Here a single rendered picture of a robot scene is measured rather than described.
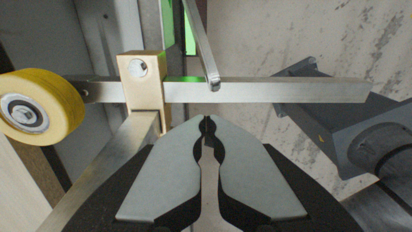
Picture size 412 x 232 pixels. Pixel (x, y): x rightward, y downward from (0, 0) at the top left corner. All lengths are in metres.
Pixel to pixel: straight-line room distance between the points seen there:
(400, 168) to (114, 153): 0.69
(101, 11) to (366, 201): 0.82
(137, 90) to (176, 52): 0.16
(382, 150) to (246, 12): 0.83
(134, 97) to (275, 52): 1.00
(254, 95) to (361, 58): 1.24
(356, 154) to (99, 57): 0.82
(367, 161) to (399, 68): 0.99
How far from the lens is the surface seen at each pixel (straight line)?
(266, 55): 1.14
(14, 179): 0.34
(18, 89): 0.24
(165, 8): 0.30
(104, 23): 0.49
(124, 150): 0.18
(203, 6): 0.36
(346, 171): 0.86
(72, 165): 0.48
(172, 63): 0.37
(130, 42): 0.47
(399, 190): 0.68
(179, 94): 0.24
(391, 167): 0.72
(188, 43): 0.36
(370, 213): 0.68
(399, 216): 0.67
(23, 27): 0.41
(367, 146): 0.76
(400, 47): 1.59
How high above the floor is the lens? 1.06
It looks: 62 degrees down
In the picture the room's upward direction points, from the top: 177 degrees clockwise
